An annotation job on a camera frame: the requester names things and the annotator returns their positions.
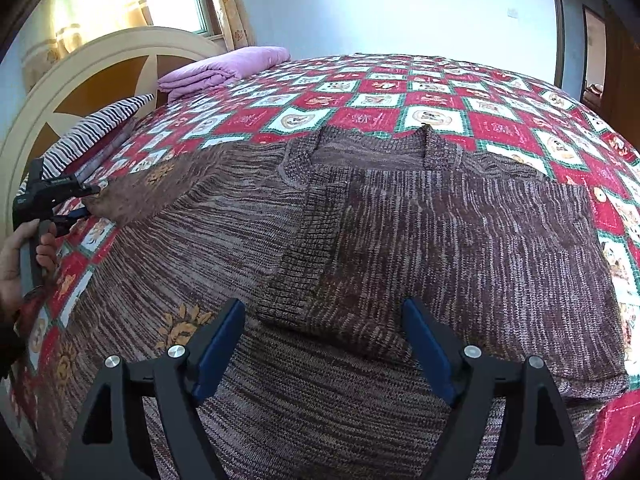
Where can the yellow patterned curtain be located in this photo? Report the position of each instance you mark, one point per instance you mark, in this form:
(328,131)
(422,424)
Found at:
(235,0)

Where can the person's left hand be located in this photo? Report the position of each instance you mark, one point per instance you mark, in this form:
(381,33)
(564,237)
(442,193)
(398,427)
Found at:
(15,270)

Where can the brown wooden door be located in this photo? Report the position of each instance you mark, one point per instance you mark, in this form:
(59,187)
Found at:
(622,60)

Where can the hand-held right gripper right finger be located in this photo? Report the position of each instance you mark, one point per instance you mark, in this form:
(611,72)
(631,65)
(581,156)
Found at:
(429,350)

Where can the pink folded quilt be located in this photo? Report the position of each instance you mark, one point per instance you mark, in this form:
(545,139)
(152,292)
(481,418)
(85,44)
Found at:
(220,67)

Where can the red printed bed blanket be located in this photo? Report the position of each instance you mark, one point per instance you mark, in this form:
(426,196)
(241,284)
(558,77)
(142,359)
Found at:
(380,95)

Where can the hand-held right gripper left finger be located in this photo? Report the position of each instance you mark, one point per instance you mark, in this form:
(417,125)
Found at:
(220,344)

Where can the striped pillow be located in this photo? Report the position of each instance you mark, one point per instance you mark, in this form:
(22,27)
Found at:
(90,135)

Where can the brown door frame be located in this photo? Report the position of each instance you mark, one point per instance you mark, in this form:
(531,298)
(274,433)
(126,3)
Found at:
(575,25)

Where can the cream wooden headboard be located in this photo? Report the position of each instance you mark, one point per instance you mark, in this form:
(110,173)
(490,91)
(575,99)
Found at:
(65,90)

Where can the brown knitted sweater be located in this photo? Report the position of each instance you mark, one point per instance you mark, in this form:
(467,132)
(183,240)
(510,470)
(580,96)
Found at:
(360,270)

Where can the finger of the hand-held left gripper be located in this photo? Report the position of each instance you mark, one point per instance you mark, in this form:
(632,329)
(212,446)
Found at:
(70,221)
(75,184)

